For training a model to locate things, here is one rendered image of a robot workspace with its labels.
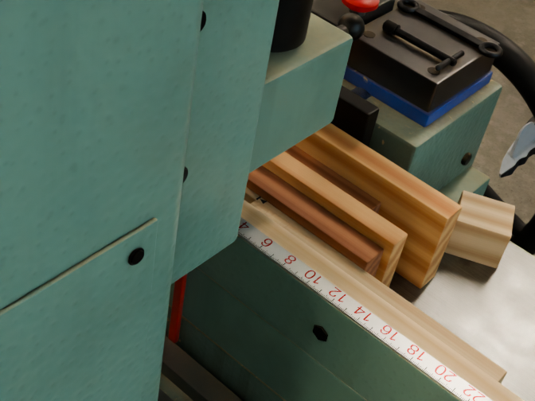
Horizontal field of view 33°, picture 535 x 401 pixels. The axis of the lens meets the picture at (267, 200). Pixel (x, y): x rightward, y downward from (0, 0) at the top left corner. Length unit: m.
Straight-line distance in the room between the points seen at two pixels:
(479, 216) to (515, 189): 1.62
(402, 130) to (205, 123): 0.30
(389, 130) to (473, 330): 0.16
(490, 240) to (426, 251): 0.06
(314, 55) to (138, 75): 0.27
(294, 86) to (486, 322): 0.23
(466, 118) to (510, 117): 1.80
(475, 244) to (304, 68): 0.22
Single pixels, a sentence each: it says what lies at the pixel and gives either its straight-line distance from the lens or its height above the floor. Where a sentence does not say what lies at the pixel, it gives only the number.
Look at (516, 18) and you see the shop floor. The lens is 3.04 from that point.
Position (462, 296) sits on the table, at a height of 0.90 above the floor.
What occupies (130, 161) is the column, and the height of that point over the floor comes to 1.16.
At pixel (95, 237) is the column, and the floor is 1.13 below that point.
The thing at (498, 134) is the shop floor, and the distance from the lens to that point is 2.47.
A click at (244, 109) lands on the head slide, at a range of 0.44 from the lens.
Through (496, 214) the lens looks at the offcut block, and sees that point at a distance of 0.69.
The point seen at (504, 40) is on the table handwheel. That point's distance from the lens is 0.87.
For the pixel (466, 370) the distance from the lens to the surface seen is 0.56.
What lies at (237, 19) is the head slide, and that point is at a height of 1.16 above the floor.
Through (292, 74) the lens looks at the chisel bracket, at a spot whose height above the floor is 1.07.
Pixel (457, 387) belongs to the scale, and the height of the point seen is 0.96.
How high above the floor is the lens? 1.36
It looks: 42 degrees down
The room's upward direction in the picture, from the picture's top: 11 degrees clockwise
